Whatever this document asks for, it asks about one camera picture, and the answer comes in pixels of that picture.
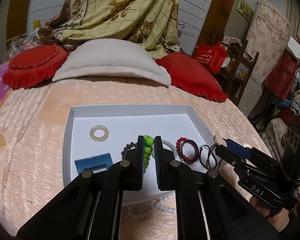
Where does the person's right hand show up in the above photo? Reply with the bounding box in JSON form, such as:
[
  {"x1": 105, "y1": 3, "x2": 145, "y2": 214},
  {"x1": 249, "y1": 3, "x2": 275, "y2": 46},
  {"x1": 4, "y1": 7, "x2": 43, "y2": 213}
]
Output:
[{"x1": 250, "y1": 196, "x2": 290, "y2": 233}]

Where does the white bead necklace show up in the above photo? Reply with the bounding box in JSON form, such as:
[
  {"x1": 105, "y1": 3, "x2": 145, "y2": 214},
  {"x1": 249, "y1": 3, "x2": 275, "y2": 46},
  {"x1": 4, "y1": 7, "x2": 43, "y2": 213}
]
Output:
[{"x1": 126, "y1": 195, "x2": 177, "y2": 219}]

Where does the blue plastic box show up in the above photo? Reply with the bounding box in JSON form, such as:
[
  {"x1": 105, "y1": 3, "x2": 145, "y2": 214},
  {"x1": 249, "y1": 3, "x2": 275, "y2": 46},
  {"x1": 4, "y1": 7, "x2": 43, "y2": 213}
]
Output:
[{"x1": 74, "y1": 152, "x2": 113, "y2": 174}]

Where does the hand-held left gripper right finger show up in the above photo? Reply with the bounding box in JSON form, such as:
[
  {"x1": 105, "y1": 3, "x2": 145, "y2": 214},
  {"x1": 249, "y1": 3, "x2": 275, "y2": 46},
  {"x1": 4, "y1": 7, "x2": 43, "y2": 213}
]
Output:
[{"x1": 154, "y1": 136, "x2": 280, "y2": 240}]

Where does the red shopping bag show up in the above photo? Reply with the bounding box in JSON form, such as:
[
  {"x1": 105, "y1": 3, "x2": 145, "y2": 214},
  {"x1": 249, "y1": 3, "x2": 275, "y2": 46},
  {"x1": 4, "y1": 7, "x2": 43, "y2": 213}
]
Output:
[{"x1": 195, "y1": 41, "x2": 228, "y2": 75}]

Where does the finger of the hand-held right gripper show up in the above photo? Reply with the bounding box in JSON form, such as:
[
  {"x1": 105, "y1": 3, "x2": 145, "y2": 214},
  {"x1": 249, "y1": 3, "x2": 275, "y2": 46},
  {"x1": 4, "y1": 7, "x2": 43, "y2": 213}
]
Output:
[
  {"x1": 224, "y1": 138, "x2": 253, "y2": 159},
  {"x1": 215, "y1": 145, "x2": 248, "y2": 167}
]

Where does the clear plastic bag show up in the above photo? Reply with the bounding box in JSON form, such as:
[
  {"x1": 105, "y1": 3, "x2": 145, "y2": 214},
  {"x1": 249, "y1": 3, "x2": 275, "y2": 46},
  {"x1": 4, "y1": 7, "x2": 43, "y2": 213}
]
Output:
[{"x1": 7, "y1": 36, "x2": 39, "y2": 59}]

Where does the green bead bracelet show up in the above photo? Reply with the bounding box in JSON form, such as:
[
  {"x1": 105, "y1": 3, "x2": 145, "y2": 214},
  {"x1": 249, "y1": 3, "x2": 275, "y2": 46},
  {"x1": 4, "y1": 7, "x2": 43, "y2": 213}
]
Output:
[{"x1": 143, "y1": 134, "x2": 154, "y2": 173}]

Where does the dark red bead bracelet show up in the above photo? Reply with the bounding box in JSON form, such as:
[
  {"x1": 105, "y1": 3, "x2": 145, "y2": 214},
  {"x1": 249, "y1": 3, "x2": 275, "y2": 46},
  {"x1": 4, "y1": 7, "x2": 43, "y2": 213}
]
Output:
[{"x1": 180, "y1": 140, "x2": 199, "y2": 165}]

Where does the white cardboard box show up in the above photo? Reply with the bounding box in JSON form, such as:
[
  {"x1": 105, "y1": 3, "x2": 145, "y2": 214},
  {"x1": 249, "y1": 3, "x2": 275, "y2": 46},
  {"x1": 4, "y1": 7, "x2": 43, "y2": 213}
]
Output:
[{"x1": 62, "y1": 104, "x2": 227, "y2": 207}]

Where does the square red frilled cushion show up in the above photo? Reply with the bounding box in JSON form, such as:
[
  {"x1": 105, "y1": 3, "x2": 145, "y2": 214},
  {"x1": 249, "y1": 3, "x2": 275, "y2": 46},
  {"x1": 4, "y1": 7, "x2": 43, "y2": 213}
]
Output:
[{"x1": 155, "y1": 52, "x2": 228, "y2": 103}]

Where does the black cord necklace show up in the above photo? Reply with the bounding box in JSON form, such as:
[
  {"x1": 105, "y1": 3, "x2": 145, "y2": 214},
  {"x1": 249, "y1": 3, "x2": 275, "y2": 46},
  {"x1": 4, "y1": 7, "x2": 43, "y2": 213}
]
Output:
[{"x1": 199, "y1": 134, "x2": 228, "y2": 170}]

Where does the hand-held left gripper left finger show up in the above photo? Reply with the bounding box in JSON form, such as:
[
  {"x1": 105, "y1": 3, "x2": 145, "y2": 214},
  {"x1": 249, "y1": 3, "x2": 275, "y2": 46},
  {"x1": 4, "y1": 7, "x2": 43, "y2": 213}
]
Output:
[{"x1": 16, "y1": 135, "x2": 147, "y2": 240}]

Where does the wooden shelf rack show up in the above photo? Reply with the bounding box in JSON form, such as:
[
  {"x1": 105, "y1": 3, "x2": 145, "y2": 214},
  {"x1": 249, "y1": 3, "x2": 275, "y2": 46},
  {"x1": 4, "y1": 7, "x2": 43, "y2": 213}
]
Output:
[{"x1": 220, "y1": 39, "x2": 260, "y2": 107}]

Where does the pink floral mattress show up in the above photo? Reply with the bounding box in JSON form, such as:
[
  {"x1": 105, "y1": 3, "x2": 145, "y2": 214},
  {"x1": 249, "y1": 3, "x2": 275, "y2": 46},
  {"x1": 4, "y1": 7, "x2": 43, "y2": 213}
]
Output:
[{"x1": 246, "y1": 0, "x2": 290, "y2": 83}]

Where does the small white box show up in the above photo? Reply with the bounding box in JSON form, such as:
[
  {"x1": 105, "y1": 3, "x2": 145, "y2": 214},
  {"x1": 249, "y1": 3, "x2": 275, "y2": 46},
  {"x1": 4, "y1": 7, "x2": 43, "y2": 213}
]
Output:
[{"x1": 287, "y1": 36, "x2": 300, "y2": 58}]

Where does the peach textured blanket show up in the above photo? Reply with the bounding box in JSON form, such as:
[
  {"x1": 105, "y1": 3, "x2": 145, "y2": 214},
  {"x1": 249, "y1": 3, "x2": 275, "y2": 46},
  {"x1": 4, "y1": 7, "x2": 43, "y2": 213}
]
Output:
[{"x1": 0, "y1": 76, "x2": 275, "y2": 240}]

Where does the brown bead bracelet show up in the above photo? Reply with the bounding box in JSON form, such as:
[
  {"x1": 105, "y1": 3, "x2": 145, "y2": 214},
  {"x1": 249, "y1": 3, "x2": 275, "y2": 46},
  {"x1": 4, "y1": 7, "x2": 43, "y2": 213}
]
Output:
[{"x1": 121, "y1": 142, "x2": 138, "y2": 159}]

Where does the red hanging cloth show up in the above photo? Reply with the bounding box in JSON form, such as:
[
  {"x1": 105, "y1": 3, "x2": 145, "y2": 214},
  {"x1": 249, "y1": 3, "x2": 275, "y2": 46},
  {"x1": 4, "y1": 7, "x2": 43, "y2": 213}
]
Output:
[{"x1": 263, "y1": 52, "x2": 297, "y2": 100}]

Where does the grey twisted bracelet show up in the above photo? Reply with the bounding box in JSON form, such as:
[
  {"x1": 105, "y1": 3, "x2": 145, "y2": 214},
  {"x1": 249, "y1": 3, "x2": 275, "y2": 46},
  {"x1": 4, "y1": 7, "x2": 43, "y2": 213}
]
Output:
[{"x1": 152, "y1": 139, "x2": 178, "y2": 160}]

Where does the yellow floral quilt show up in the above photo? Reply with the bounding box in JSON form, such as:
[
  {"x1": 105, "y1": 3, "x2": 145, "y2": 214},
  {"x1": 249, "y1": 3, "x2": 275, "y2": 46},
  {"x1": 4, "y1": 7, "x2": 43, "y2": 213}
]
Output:
[{"x1": 37, "y1": 0, "x2": 183, "y2": 59}]

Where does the framed wall picture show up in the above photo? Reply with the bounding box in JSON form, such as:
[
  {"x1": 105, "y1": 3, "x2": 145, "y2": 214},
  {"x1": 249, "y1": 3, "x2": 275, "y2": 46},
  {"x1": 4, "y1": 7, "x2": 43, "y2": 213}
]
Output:
[{"x1": 236, "y1": 0, "x2": 255, "y2": 21}]

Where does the beige pillow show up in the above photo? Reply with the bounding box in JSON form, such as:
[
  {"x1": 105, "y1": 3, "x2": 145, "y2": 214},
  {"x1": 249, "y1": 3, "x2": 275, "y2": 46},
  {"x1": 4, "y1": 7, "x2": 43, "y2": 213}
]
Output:
[{"x1": 52, "y1": 39, "x2": 172, "y2": 85}]

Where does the round red frilled cushion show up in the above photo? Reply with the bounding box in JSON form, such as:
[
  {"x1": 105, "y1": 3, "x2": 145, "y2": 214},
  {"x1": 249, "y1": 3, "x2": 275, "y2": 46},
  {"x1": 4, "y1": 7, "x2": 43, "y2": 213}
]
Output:
[{"x1": 2, "y1": 44, "x2": 70, "y2": 90}]

